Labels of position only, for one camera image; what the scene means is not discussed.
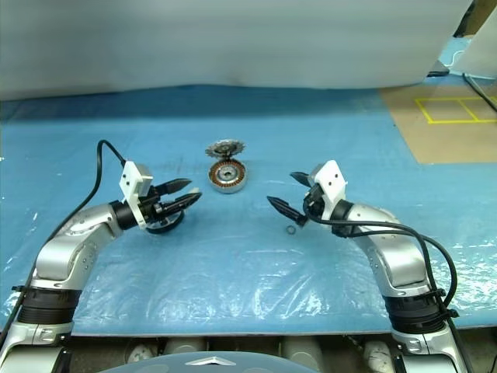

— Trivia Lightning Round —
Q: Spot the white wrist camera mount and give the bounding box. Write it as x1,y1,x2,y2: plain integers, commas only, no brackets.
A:
119,160,156,228
313,159,349,213

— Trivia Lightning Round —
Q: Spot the dark flat device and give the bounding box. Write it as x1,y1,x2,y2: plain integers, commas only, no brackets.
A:
426,59,451,78

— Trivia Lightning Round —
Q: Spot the white cylinder under table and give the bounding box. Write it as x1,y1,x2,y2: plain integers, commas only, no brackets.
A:
162,336,207,357
281,336,325,365

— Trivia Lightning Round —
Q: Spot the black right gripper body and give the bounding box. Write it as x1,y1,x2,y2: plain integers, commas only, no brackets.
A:
301,182,326,227

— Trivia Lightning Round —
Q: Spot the silver motor with copper windings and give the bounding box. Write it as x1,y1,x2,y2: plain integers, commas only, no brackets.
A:
209,159,249,194

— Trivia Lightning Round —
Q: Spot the brown cardboard sheet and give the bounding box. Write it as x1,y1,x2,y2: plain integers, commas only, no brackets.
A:
378,83,497,165

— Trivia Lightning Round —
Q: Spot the black background cable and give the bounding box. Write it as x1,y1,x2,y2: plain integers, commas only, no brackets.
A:
461,71,497,113

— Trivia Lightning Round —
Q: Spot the toothed metal rotor disc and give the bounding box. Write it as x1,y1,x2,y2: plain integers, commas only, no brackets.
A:
204,138,247,160

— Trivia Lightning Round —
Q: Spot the white rounded shape with marks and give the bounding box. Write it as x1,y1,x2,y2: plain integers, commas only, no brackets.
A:
123,341,162,367
364,340,394,369

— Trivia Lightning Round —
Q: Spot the grey robot torso with emblem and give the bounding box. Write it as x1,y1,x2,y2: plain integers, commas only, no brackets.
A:
96,351,308,373

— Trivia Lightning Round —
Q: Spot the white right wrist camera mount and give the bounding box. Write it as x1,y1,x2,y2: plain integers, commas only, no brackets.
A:
313,159,349,213

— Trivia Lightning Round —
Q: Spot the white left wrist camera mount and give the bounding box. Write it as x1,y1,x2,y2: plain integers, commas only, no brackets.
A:
119,160,156,228

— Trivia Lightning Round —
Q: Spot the white foam backdrop sheet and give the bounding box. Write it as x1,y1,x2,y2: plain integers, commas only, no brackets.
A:
0,0,477,103

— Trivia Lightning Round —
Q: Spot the black round cap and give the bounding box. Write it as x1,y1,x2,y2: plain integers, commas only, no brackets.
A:
146,215,186,235

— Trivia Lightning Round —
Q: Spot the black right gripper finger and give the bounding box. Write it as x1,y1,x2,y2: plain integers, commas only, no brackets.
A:
290,172,317,188
266,196,308,228

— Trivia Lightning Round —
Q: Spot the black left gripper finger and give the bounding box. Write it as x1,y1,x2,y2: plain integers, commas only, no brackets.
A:
160,192,203,215
156,178,193,196

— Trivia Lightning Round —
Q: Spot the blue plastic table sheet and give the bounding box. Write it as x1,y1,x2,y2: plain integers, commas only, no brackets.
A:
0,83,497,336

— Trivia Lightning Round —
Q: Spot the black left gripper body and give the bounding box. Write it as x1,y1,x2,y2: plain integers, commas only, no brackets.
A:
137,184,172,225

